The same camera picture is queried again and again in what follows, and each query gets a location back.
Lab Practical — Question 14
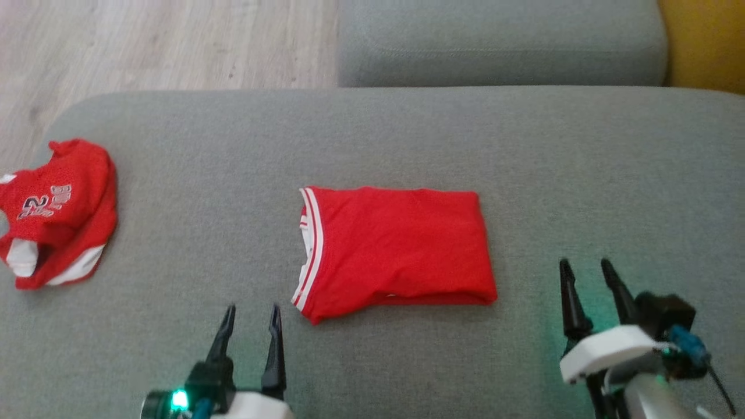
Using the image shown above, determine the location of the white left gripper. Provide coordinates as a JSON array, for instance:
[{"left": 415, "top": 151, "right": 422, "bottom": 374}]
[{"left": 185, "top": 304, "right": 295, "bottom": 419}]

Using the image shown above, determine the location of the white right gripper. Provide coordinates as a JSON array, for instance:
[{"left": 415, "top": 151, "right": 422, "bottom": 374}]
[{"left": 559, "top": 258, "right": 665, "bottom": 386}]

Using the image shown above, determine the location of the grey sofa cushion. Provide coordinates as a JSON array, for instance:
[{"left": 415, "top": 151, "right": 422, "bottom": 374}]
[{"left": 338, "top": 0, "right": 668, "bottom": 88}]

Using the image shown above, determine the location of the yellow upholstered cushion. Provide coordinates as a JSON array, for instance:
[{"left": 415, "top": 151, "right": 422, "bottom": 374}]
[{"left": 658, "top": 0, "right": 745, "bottom": 95}]

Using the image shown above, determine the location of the grey fabric sofa seat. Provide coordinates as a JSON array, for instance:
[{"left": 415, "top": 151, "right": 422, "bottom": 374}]
[{"left": 0, "top": 86, "right": 745, "bottom": 419}]

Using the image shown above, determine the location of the red jersey with white trim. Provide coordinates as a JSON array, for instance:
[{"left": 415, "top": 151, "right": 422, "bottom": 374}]
[{"left": 0, "top": 138, "right": 119, "bottom": 290}]

